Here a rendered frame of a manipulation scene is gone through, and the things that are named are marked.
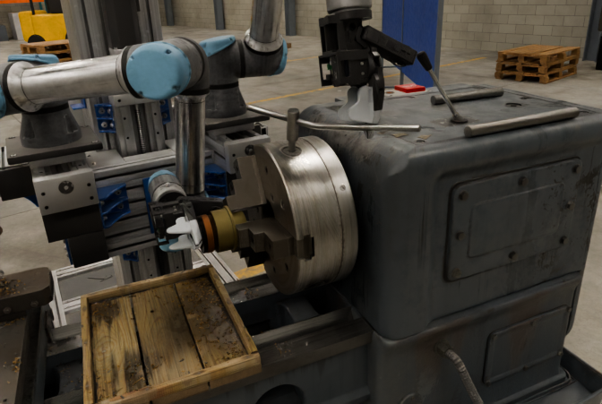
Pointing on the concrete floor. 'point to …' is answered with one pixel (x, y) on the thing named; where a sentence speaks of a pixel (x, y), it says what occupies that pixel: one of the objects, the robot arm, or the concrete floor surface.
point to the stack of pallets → (48, 49)
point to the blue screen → (415, 7)
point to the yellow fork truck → (40, 30)
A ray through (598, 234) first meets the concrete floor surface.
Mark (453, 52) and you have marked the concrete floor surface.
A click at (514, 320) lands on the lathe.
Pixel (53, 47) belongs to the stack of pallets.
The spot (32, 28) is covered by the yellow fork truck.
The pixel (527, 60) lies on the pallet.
